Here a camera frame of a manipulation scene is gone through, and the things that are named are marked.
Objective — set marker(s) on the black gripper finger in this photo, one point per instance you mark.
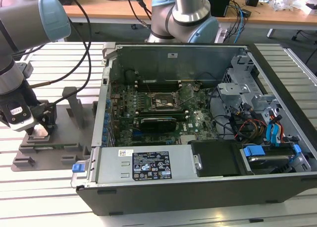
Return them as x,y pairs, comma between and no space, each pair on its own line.
31,132
49,123

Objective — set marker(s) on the silver CPU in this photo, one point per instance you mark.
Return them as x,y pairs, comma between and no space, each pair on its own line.
40,132

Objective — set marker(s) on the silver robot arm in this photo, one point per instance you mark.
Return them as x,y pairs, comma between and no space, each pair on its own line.
22,21

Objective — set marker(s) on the CPU socket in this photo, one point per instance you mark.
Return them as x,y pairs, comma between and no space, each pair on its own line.
162,99

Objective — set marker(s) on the green RAM stick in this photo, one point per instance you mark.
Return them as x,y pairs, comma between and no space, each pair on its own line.
53,146

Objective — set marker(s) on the grey parts rack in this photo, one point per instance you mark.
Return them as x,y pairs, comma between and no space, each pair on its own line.
49,157

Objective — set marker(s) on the blue case latch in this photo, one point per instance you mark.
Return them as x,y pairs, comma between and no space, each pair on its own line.
78,168

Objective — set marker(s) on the grey power supply unit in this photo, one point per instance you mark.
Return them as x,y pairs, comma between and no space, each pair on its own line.
111,162

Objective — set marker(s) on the black graphics card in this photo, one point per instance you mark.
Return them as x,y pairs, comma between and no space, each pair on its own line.
158,124

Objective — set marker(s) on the black RAM slot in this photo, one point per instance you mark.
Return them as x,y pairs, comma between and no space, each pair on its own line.
163,86
158,110
163,81
158,113

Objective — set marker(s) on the wooden desk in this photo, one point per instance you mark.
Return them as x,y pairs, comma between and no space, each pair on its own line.
111,12

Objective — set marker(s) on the silver chipset heatsink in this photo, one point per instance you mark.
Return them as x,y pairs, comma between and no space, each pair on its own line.
187,139

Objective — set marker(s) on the white label sticker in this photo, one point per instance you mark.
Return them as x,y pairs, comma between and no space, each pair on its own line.
172,55

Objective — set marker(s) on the green motherboard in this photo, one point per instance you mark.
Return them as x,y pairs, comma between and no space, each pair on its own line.
203,128

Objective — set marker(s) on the black PC case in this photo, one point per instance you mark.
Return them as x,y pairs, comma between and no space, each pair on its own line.
198,197

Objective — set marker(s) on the black plastic shroud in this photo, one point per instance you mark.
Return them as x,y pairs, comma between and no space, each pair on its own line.
218,157

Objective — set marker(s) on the metal drive cage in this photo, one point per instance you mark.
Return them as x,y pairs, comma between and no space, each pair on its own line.
237,93

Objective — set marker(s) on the black box on desk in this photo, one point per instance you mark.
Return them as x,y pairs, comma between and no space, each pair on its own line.
219,2

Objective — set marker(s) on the hard disk blue carrier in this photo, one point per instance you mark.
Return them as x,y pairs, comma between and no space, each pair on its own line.
267,162

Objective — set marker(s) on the clear plastic bag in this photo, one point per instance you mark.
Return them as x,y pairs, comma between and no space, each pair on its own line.
284,1

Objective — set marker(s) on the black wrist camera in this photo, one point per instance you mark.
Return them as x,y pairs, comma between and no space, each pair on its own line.
39,111

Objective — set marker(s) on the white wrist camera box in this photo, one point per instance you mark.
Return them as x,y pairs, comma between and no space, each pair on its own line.
18,113

